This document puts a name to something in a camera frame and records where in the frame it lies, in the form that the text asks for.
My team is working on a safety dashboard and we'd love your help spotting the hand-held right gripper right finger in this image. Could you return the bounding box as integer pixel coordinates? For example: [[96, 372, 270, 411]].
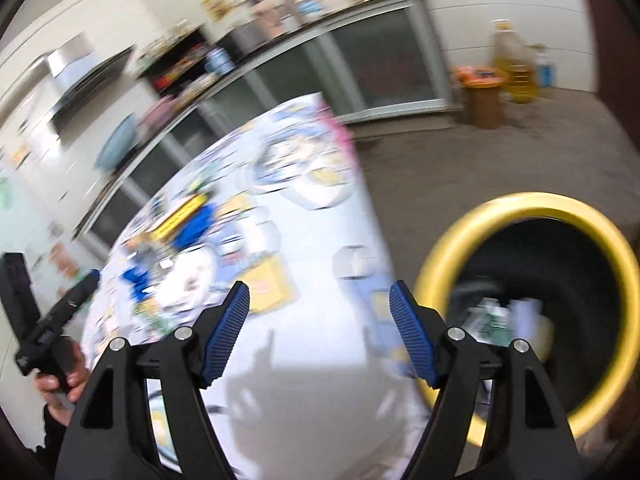
[[389, 281, 586, 480]]

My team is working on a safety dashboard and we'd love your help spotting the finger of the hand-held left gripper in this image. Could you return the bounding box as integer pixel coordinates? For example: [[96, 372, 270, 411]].
[[35, 268, 102, 331], [0, 252, 42, 353]]

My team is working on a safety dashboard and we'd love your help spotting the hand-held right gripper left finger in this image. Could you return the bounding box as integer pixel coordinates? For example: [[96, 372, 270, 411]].
[[54, 281, 251, 480]]

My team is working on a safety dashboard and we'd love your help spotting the yellow rimmed black trash bin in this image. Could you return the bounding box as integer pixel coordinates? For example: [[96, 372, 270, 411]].
[[414, 192, 640, 448]]

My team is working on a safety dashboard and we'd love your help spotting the person's left forearm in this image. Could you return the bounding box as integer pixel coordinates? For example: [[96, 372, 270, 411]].
[[27, 405, 71, 480]]

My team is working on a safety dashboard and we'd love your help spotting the person's left hand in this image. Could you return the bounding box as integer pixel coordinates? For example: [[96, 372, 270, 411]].
[[34, 339, 92, 427]]

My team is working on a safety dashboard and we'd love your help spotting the pile of wrappers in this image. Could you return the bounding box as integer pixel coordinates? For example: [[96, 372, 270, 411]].
[[457, 295, 556, 361]]

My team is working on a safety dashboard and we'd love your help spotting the cartoon printed tablecloth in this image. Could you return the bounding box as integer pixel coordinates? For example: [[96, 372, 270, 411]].
[[80, 92, 436, 480]]

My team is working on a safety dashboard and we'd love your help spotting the blue snack wrapper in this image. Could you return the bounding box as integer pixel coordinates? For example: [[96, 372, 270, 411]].
[[172, 205, 217, 252]]

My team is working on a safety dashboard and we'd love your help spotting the yellow black snack wrapper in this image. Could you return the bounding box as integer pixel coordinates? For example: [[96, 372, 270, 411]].
[[147, 196, 211, 243]]

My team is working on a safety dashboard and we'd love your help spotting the blue plastic basin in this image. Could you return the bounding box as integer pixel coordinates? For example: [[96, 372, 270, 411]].
[[95, 112, 137, 172]]

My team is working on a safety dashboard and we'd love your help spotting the pink plastic basin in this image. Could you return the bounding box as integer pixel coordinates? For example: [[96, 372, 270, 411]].
[[141, 96, 172, 132]]

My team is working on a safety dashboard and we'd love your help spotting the pink cloth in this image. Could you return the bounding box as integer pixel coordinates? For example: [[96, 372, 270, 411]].
[[322, 102, 355, 163]]

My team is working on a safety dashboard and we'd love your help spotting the range hood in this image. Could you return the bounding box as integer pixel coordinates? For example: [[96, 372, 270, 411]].
[[47, 32, 137, 127]]

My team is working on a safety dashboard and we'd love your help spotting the brown plastic bucket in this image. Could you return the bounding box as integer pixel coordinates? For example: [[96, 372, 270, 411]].
[[452, 65, 506, 130]]

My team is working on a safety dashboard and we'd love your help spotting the orange snack packet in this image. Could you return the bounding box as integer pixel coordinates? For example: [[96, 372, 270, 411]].
[[456, 65, 505, 87]]

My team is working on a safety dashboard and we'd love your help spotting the blue water jug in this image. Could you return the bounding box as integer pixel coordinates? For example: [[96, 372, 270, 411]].
[[206, 46, 232, 75]]

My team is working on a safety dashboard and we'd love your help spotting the counter cabinet with glass doors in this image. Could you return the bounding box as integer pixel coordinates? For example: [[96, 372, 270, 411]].
[[75, 0, 463, 256]]

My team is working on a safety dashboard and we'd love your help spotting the large cooking oil bottle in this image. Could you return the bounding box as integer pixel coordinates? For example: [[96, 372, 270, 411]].
[[492, 20, 543, 103]]

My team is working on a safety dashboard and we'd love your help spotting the clear bottle with blue liquid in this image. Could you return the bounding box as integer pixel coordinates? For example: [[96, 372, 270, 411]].
[[532, 45, 558, 88]]

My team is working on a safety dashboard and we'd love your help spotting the stainless steel pot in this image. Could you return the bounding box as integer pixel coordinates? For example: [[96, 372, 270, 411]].
[[227, 22, 263, 58]]

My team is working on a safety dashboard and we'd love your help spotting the pink thermos jug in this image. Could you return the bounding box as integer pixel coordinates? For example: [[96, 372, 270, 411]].
[[251, 0, 282, 42]]

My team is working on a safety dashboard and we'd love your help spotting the dark brown door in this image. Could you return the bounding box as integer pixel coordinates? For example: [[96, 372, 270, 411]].
[[575, 0, 631, 96]]

